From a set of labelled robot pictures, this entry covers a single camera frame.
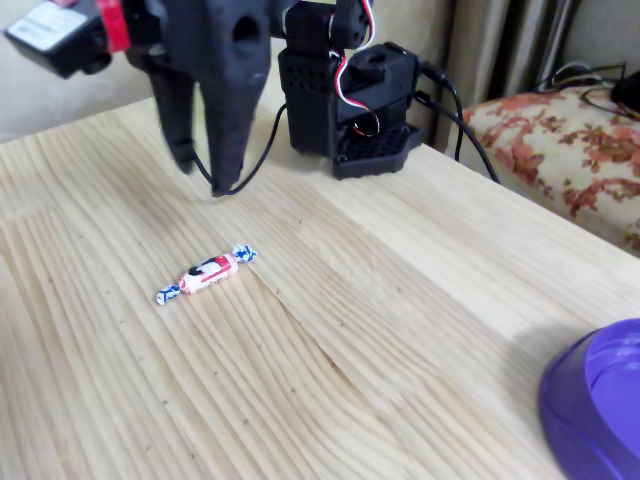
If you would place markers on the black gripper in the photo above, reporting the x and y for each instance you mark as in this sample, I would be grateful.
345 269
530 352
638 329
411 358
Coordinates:
220 55

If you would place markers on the red white candy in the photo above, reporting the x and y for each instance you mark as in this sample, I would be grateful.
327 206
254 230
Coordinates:
210 272

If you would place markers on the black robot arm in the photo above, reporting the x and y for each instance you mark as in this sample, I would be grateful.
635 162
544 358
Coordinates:
310 100

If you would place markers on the purple plastic bowl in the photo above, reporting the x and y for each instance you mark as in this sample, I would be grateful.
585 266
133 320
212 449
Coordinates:
590 410

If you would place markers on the red tape strip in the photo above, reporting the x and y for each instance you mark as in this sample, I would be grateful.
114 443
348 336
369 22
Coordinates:
114 25

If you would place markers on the beige curtain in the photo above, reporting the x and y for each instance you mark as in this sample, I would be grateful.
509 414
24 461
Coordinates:
500 45

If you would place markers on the floral upholstered sofa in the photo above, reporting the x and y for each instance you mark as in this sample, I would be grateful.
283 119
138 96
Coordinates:
550 150

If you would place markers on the black device on sofa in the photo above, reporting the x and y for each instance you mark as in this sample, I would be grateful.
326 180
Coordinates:
630 92

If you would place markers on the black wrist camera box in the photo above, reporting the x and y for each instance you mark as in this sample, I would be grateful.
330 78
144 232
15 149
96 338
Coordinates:
50 35

